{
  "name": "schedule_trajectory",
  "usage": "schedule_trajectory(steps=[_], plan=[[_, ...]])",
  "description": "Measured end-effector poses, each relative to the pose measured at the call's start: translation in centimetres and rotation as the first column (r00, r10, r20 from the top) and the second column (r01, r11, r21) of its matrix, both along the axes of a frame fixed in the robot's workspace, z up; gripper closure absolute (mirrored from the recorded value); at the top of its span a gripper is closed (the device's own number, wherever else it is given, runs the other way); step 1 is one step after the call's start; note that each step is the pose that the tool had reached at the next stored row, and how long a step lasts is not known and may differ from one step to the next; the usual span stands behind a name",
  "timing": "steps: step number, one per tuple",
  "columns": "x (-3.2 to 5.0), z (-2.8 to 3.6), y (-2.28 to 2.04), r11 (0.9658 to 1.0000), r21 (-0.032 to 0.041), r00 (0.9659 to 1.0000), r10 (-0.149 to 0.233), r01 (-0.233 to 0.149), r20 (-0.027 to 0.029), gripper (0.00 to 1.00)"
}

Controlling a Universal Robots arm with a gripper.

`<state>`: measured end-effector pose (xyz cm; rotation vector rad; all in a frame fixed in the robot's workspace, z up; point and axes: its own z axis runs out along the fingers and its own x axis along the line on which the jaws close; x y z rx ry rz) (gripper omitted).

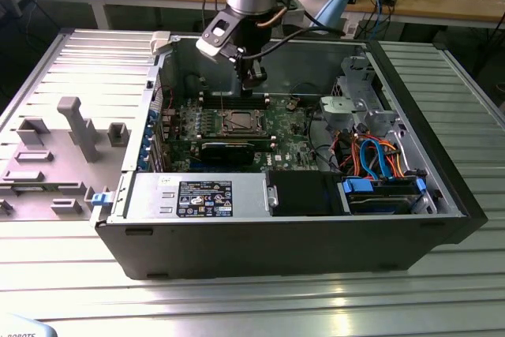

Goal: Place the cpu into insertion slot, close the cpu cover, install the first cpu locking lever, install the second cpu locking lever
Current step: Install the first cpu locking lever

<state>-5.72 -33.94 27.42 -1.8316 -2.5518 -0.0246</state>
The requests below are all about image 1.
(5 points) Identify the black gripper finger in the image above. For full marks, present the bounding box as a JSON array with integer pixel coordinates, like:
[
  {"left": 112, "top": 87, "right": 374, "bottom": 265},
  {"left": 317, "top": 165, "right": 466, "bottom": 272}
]
[{"left": 241, "top": 64, "right": 267, "bottom": 99}]

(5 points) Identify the metal socket cover frame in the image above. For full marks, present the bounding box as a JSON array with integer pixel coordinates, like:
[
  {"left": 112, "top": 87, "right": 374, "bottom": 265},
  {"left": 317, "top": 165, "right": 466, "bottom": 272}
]
[{"left": 223, "top": 109, "right": 265, "bottom": 135}]

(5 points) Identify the black RAM slot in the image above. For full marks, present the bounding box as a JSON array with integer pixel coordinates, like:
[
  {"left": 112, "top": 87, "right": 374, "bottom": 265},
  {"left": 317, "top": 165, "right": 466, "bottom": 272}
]
[
  {"left": 201, "top": 99, "right": 270, "bottom": 110},
  {"left": 192, "top": 133, "right": 276, "bottom": 145},
  {"left": 201, "top": 91, "right": 270, "bottom": 101}
]

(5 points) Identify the green motherboard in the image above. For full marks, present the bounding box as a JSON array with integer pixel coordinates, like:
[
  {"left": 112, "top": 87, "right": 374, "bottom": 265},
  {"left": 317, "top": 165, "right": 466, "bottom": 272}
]
[{"left": 157, "top": 95, "right": 321, "bottom": 174}]

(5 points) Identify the black graphics card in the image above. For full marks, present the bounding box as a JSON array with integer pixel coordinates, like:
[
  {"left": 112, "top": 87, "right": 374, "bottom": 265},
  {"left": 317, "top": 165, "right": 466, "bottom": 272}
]
[{"left": 200, "top": 140, "right": 256, "bottom": 167}]

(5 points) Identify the silver drive cage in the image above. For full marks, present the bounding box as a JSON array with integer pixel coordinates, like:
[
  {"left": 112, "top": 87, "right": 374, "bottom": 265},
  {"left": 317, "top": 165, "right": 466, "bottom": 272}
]
[{"left": 318, "top": 54, "right": 400, "bottom": 135}]

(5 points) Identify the black power supply label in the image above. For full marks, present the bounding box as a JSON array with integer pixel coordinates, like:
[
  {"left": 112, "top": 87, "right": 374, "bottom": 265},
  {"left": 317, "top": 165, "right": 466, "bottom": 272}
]
[{"left": 179, "top": 181, "right": 234, "bottom": 219}]

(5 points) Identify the silver power supply unit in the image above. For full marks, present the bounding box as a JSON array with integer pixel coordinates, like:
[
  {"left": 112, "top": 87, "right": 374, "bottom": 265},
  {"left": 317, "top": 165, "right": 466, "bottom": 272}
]
[{"left": 122, "top": 172, "right": 273, "bottom": 223}]

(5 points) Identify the black open PC case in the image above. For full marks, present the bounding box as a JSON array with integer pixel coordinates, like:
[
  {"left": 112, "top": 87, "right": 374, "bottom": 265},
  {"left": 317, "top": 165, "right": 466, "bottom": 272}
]
[{"left": 92, "top": 31, "right": 488, "bottom": 281}]

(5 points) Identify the hard disk in blue carrier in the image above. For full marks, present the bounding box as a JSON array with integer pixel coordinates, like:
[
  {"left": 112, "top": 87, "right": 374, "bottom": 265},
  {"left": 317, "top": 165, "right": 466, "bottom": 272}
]
[{"left": 341, "top": 177, "right": 428, "bottom": 215}]

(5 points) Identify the grey parts rack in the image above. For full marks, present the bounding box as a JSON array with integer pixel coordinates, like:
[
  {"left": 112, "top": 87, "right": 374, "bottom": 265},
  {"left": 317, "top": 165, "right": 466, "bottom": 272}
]
[{"left": 0, "top": 95, "right": 131, "bottom": 222}]

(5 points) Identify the blue plastic clip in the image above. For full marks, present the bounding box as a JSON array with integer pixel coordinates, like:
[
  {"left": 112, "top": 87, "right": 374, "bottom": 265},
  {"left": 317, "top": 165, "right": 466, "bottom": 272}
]
[{"left": 91, "top": 192, "right": 114, "bottom": 208}]

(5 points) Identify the pale blue teach pendant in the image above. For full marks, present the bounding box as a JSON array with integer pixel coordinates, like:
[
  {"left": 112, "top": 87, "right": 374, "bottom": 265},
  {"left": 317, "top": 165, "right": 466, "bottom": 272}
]
[{"left": 0, "top": 313, "right": 58, "bottom": 337}]

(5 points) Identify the black camera cable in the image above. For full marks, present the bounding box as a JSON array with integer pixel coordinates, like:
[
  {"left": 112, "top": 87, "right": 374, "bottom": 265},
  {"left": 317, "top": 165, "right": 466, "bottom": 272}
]
[{"left": 239, "top": 27, "right": 346, "bottom": 62}]

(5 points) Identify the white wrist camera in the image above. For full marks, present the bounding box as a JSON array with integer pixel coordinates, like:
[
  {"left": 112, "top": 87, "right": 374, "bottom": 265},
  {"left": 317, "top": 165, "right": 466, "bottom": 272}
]
[{"left": 195, "top": 13, "right": 246, "bottom": 63}]

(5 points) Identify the black wire loop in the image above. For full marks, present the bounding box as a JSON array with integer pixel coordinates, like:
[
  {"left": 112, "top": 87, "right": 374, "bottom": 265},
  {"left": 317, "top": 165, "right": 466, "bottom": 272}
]
[{"left": 306, "top": 103, "right": 344, "bottom": 173}]

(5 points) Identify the red wire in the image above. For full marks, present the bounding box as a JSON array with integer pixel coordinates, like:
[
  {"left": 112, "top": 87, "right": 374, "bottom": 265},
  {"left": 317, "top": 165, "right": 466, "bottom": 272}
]
[{"left": 152, "top": 84, "right": 175, "bottom": 112}]

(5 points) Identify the blue cable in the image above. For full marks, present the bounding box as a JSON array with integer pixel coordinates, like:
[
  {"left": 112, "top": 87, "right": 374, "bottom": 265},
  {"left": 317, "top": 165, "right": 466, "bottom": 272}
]
[{"left": 373, "top": 0, "right": 387, "bottom": 35}]

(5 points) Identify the blue wire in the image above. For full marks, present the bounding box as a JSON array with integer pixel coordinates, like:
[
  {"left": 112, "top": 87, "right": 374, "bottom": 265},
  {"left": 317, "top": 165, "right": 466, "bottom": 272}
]
[{"left": 359, "top": 137, "right": 392, "bottom": 182}]

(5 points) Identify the orange wire bundle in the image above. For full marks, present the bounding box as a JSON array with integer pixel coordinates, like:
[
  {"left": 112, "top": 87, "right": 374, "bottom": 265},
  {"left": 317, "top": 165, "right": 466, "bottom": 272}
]
[{"left": 334, "top": 131, "right": 408, "bottom": 178}]

